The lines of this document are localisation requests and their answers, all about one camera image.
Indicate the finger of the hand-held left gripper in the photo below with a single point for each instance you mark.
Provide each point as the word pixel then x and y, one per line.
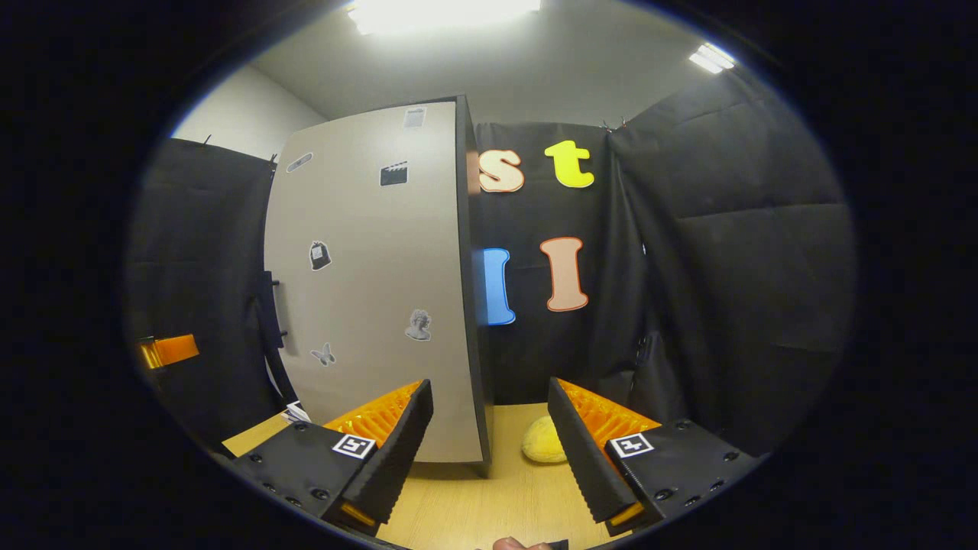
pixel 172 350

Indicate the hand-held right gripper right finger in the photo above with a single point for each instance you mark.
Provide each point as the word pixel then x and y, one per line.
pixel 581 458

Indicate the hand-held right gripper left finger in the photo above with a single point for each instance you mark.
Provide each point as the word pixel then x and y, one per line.
pixel 401 458

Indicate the yellow round object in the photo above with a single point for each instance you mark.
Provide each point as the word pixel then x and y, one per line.
pixel 542 441

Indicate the white magazine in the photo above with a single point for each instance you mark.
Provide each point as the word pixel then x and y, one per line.
pixel 296 413

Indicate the black backdrop cloth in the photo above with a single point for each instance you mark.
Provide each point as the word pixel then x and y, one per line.
pixel 726 267

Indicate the small ceiling light panel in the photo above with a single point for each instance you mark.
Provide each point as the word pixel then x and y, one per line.
pixel 712 58

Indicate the large ceiling light panel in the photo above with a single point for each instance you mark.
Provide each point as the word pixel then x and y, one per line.
pixel 443 14

